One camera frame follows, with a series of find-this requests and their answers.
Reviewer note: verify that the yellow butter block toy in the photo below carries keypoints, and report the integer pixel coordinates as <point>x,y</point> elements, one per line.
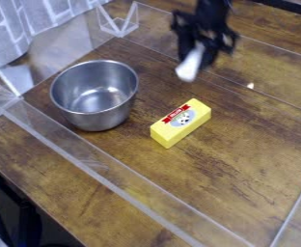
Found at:
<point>179,123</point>

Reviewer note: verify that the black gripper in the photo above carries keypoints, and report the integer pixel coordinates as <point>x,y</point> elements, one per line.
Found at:
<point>210,17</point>

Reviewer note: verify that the white brick pattern curtain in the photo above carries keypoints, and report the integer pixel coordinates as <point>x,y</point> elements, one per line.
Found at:
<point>26,18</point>

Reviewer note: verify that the silver metal pot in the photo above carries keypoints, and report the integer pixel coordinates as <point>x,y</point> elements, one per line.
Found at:
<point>94,93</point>

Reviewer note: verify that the clear acrylic enclosure wall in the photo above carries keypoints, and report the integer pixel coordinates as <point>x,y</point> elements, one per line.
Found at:
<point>225,188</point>

